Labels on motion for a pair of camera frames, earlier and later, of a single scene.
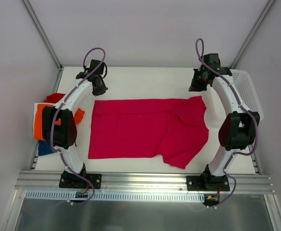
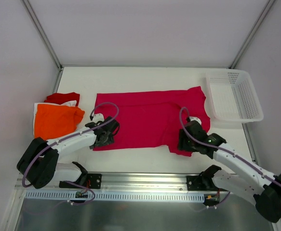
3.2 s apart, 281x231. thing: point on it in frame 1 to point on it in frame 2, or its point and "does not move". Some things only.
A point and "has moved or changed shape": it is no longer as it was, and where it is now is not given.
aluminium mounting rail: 28,182 does not move
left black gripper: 100,87 to 104,139
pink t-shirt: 175,129 has moved or changed shape
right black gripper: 195,83 to 185,143
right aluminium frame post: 253,33 does not move
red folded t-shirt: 54,98 does not move
